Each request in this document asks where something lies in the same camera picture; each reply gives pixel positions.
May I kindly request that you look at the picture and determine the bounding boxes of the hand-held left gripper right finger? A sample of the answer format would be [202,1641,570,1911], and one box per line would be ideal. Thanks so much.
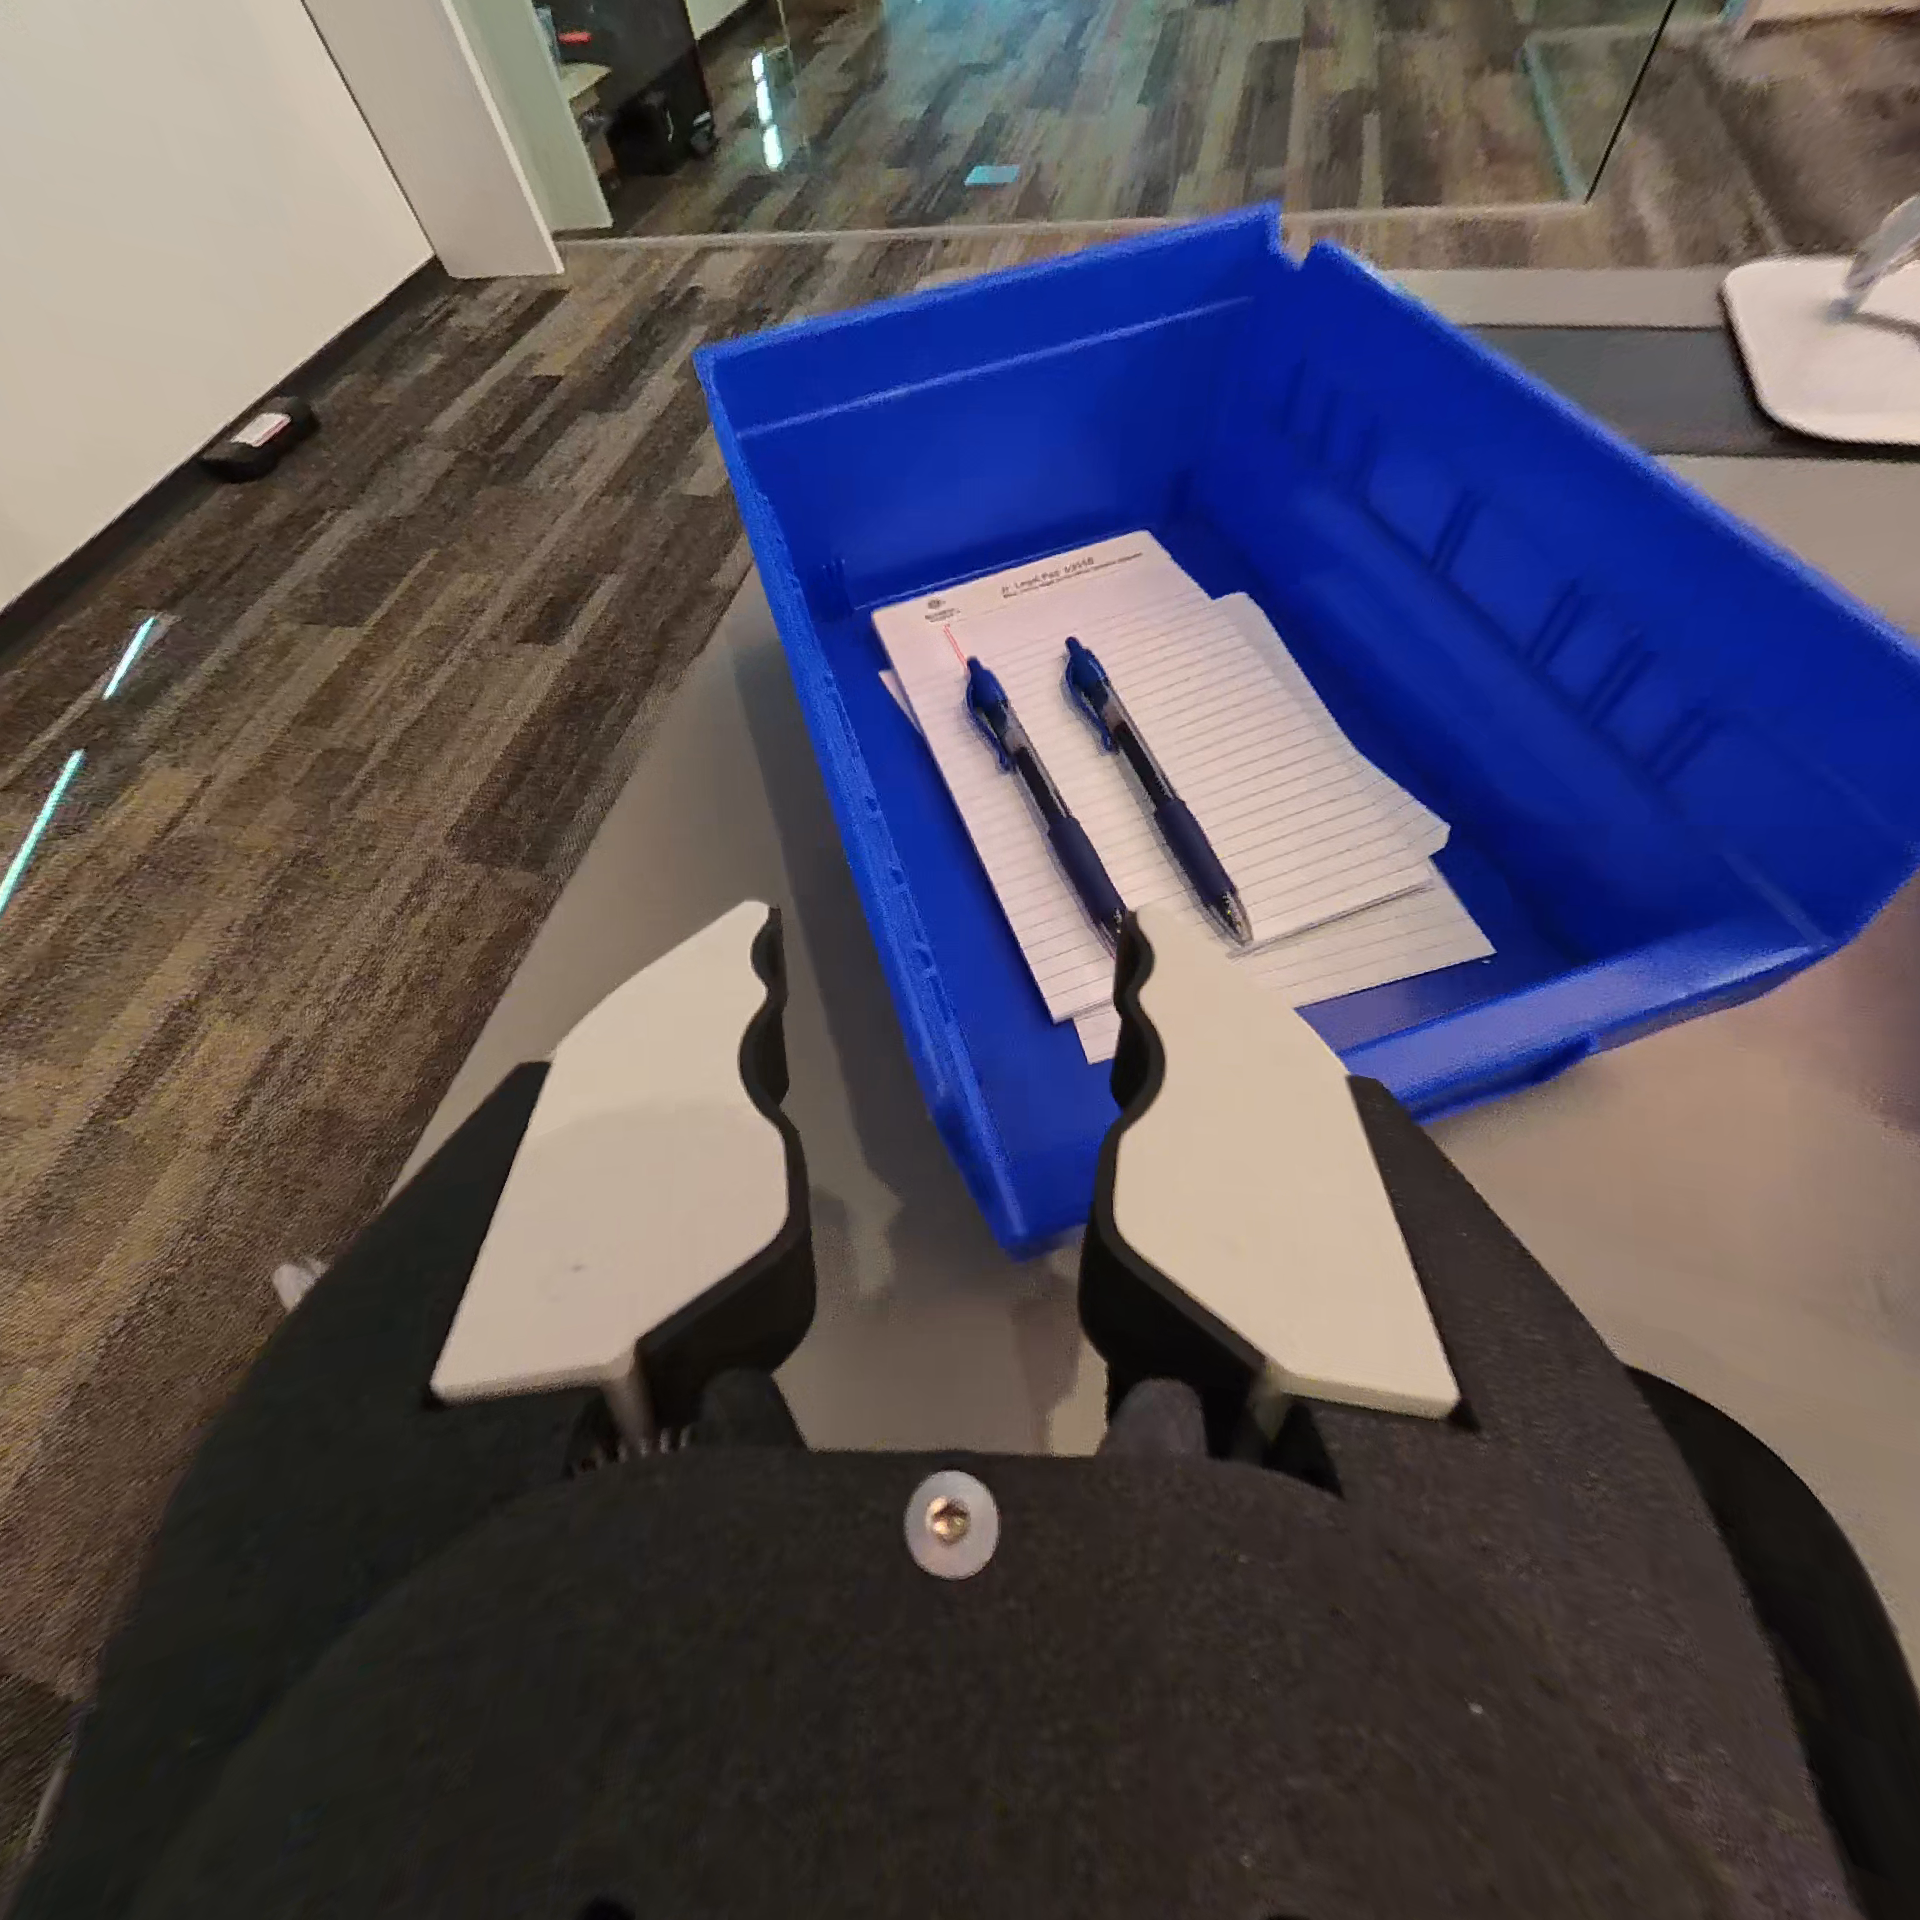
[1077,902,1461,1465]

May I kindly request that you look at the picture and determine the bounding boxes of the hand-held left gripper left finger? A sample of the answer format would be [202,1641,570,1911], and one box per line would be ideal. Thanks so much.
[429,900,821,1461]

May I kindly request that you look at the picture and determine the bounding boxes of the blue retractable pen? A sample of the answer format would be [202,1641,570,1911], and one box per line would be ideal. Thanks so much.
[1062,638,1256,950]
[959,655,1136,953]

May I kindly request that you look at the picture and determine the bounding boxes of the white lined notepad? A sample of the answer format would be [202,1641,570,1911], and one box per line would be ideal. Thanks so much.
[872,527,1440,1029]

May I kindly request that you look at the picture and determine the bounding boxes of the blue plastic bin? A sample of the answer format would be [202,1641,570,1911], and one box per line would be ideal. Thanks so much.
[693,200,1920,1260]

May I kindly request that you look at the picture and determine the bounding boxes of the handwritten lined paper sheet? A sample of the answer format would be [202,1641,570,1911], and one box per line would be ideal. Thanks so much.
[878,667,1496,1065]

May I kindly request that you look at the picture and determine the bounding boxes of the black floor box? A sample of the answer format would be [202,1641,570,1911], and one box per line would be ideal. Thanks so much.
[199,395,317,485]

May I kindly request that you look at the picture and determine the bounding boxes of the white document stand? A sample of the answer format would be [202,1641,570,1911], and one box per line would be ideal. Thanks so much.
[1718,195,1920,440]

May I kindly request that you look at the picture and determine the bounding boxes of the black wheeled cabinet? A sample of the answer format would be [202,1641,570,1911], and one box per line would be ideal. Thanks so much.
[562,0,707,159]

